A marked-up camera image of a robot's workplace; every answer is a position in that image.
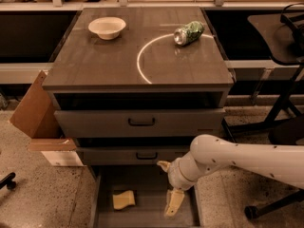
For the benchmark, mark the top grey drawer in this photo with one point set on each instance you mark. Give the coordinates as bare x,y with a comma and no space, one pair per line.
139,123

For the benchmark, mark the crushed green soda can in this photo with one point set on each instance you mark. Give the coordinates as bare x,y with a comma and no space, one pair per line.
188,33

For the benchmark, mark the brown cardboard box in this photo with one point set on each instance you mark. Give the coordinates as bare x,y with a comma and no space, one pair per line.
34,116

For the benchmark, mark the yellow sponge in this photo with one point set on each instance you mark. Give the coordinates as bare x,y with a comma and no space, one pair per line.
125,199

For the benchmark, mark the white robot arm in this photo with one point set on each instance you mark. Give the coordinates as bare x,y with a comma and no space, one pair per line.
209,154

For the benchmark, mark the grey drawer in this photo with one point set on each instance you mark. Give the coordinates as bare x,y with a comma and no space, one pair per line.
130,155
149,185
139,123

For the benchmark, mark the black chair wheel leg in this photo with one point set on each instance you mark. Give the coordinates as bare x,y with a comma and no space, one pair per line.
8,181

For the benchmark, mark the white ceramic bowl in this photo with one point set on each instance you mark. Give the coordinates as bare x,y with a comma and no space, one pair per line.
107,28

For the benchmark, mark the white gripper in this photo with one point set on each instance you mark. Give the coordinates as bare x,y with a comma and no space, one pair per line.
174,174

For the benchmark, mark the grey drawer cabinet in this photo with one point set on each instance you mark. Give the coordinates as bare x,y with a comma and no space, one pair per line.
142,69

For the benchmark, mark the middle grey drawer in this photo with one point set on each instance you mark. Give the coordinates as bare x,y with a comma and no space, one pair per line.
130,155

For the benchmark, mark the bottom grey drawer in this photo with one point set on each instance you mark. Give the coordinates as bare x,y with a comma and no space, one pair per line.
149,185

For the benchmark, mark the black side table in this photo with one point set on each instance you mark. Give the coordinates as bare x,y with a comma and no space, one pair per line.
283,35

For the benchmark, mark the black office chair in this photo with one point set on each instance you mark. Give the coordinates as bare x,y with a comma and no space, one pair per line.
287,133

